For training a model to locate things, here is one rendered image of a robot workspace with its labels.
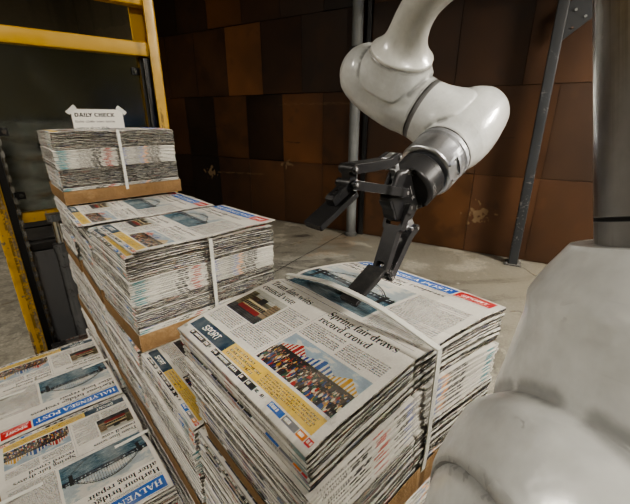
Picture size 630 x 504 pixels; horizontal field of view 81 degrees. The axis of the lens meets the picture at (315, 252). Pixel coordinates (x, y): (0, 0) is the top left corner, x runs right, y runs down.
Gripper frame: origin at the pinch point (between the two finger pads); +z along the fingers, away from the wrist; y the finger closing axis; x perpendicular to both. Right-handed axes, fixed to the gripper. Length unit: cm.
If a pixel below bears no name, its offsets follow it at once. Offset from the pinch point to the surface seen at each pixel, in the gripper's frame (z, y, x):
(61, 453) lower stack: 55, 33, 55
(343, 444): 16.0, 5.0, -13.2
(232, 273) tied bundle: 1, 21, 46
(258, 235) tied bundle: -10, 18, 46
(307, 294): 3.0, 6.9, 6.8
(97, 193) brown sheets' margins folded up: 8, 2, 106
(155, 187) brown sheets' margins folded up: -9, 11, 106
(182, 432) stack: 31.0, 25.9, 24.5
